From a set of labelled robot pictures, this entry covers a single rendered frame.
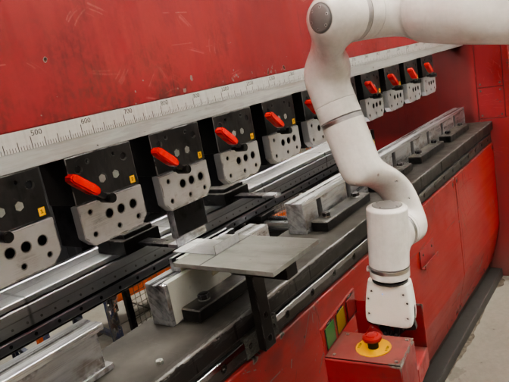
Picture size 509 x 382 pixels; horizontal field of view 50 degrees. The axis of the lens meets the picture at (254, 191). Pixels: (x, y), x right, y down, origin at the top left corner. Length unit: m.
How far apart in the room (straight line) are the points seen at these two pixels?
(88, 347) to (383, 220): 0.61
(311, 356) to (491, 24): 0.89
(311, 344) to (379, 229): 0.43
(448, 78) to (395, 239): 2.08
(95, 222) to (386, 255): 0.57
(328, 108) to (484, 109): 2.05
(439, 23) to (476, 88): 2.18
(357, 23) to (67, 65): 0.51
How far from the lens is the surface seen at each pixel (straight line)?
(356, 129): 1.12
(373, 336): 1.16
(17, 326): 1.29
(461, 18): 0.93
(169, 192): 1.14
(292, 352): 1.36
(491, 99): 3.10
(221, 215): 1.69
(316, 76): 1.13
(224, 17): 1.35
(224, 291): 1.23
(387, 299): 1.20
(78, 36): 1.05
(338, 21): 1.00
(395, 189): 1.20
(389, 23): 1.08
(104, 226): 1.03
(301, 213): 1.58
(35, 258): 0.96
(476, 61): 3.10
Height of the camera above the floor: 1.38
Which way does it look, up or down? 13 degrees down
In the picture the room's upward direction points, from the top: 11 degrees counter-clockwise
